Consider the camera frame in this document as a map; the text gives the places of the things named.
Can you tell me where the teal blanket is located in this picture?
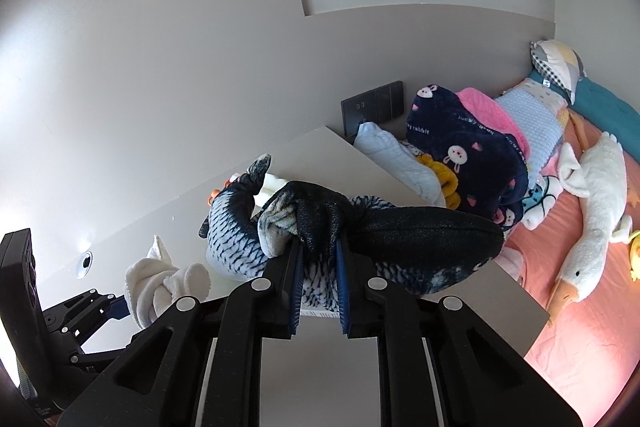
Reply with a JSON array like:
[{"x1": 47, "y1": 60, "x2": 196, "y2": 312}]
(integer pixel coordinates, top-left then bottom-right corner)
[{"x1": 570, "y1": 74, "x2": 640, "y2": 138}]

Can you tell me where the yellow plush ring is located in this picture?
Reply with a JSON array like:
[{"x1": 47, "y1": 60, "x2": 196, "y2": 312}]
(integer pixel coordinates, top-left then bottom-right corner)
[{"x1": 416, "y1": 153, "x2": 461, "y2": 210}]

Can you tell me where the blue scaled fish plush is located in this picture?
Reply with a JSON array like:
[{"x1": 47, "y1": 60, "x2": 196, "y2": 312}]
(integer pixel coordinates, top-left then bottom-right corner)
[{"x1": 197, "y1": 153, "x2": 505, "y2": 313}]

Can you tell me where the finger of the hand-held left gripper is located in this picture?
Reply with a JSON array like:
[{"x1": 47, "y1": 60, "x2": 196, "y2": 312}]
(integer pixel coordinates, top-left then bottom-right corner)
[
  {"x1": 60, "y1": 332, "x2": 133, "y2": 373},
  {"x1": 42, "y1": 288, "x2": 129, "y2": 333}
]

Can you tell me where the black wall switch panel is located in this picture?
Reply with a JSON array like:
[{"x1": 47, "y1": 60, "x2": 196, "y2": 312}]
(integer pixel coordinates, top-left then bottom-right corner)
[{"x1": 341, "y1": 80, "x2": 405, "y2": 136}]

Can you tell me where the pink fleece blanket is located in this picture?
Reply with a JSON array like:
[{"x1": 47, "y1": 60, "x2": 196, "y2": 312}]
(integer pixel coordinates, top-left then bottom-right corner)
[{"x1": 455, "y1": 87, "x2": 531, "y2": 158}]

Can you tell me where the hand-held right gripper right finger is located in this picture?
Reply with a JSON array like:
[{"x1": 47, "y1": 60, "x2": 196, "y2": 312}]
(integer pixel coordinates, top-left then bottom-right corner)
[{"x1": 336, "y1": 237, "x2": 583, "y2": 427}]

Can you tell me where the pink bed sheet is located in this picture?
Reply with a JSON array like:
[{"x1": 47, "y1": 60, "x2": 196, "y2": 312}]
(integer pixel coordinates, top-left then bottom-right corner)
[{"x1": 500, "y1": 107, "x2": 640, "y2": 427}]

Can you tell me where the white knotted towel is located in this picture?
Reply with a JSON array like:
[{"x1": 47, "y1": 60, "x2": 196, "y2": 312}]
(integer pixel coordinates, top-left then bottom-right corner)
[{"x1": 124, "y1": 234, "x2": 211, "y2": 330}]

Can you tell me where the navy rabbit print blanket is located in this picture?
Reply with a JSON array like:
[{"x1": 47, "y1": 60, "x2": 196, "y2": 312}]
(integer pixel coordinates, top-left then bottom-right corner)
[{"x1": 405, "y1": 84, "x2": 530, "y2": 228}]

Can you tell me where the light blue cloth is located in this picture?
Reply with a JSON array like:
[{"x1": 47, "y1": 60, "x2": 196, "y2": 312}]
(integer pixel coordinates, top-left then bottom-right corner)
[{"x1": 353, "y1": 122, "x2": 447, "y2": 208}]

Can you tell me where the orange toy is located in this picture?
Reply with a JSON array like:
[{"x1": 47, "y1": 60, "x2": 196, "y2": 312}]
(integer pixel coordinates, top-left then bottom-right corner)
[{"x1": 209, "y1": 174, "x2": 242, "y2": 204}]

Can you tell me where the checkered patchwork pillow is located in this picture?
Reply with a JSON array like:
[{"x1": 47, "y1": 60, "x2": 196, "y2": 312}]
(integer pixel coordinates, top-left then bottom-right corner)
[{"x1": 530, "y1": 39, "x2": 587, "y2": 105}]

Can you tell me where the yellow chick toy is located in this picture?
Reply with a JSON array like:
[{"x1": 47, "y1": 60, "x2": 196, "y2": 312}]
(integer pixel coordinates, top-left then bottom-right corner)
[{"x1": 629, "y1": 229, "x2": 640, "y2": 280}]

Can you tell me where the white goose plush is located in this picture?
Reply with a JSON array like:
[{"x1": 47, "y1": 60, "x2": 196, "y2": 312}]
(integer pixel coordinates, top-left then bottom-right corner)
[{"x1": 545, "y1": 132, "x2": 633, "y2": 327}]

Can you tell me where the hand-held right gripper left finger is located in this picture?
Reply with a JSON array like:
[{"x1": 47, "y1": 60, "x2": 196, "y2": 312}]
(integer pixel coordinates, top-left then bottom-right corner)
[{"x1": 55, "y1": 239, "x2": 304, "y2": 427}]

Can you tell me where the light blue textured pillow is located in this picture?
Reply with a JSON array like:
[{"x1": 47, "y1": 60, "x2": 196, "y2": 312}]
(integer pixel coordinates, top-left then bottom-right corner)
[{"x1": 495, "y1": 78, "x2": 568, "y2": 180}]

